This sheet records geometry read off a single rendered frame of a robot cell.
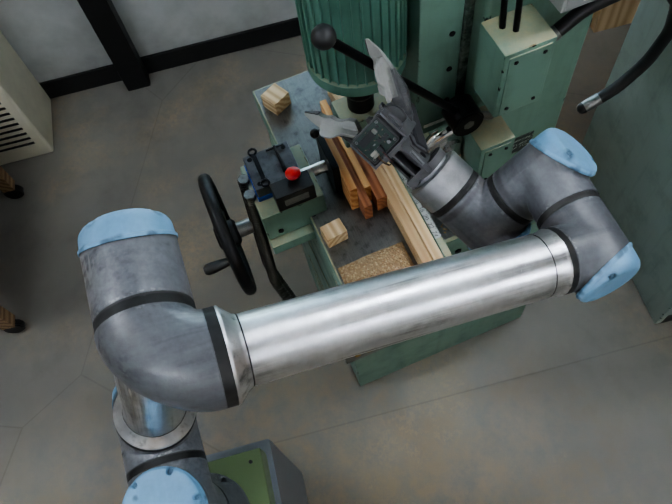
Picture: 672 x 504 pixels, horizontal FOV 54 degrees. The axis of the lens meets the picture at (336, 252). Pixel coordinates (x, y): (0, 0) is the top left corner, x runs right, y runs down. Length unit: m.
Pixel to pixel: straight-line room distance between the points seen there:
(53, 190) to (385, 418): 1.55
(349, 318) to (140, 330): 0.23
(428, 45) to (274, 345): 0.62
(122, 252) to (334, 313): 0.25
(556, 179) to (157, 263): 0.52
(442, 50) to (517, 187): 0.33
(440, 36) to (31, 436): 1.83
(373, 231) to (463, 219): 0.39
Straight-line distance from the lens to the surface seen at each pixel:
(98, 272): 0.78
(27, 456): 2.42
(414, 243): 1.28
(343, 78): 1.12
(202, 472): 1.32
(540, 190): 0.93
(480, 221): 0.98
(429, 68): 1.20
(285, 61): 2.86
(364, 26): 1.04
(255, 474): 1.50
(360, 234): 1.34
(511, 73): 1.10
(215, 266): 1.38
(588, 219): 0.90
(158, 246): 0.79
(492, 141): 1.24
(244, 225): 1.47
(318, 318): 0.74
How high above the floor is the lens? 2.08
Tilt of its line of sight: 63 degrees down
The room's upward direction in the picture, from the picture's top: 12 degrees counter-clockwise
